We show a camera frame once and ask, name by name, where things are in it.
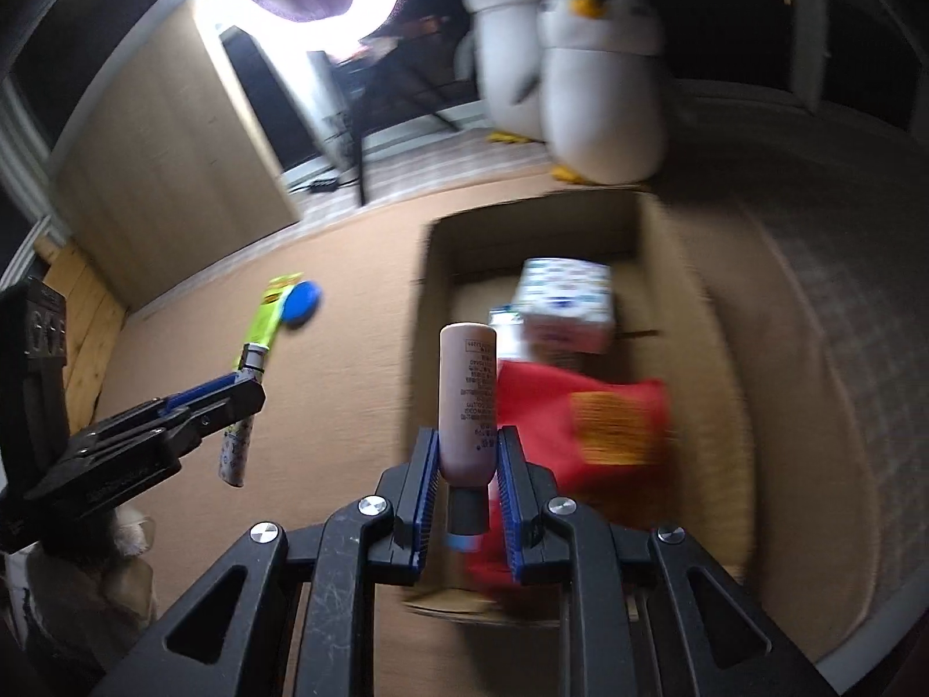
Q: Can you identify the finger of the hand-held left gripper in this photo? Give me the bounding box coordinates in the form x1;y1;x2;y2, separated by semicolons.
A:
67;372;242;452
25;379;266;515

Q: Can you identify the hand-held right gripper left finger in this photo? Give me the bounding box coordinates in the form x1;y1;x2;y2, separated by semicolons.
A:
94;427;444;697

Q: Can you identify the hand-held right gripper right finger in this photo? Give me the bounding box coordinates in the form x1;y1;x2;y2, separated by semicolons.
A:
495;425;836;697

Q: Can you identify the small patterned tube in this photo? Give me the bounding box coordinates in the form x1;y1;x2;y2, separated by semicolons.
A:
216;344;266;487

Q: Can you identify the red cloth bag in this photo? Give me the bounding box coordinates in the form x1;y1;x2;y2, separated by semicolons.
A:
464;359;672;585

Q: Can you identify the pink cosmetic bottle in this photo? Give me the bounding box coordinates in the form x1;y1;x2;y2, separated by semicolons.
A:
439;321;502;553

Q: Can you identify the white printed tissue pack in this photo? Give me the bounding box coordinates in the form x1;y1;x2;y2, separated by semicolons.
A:
508;256;618;355

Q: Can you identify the cardboard box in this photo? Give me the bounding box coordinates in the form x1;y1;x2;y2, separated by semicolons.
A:
402;189;756;618

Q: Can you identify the person's left hand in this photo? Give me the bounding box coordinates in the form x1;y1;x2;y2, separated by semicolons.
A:
109;504;157;556

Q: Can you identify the light wooden slat panel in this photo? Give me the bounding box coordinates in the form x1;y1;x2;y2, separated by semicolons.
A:
33;239;128;408

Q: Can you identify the green tube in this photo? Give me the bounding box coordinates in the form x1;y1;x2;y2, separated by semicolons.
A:
232;274;306;371

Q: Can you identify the tan blanket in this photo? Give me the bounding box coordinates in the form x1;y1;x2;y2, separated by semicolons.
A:
94;174;872;669

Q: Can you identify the blue round lid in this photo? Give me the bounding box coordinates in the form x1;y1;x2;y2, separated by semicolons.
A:
279;282;325;330

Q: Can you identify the tan wooden board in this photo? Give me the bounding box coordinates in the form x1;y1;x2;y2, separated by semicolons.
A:
51;0;302;310

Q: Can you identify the black panel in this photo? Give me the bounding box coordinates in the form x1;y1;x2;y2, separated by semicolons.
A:
218;25;324;170

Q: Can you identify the white penguin plush toy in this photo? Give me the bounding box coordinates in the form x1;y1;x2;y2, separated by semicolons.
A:
456;0;574;142
537;0;669;186

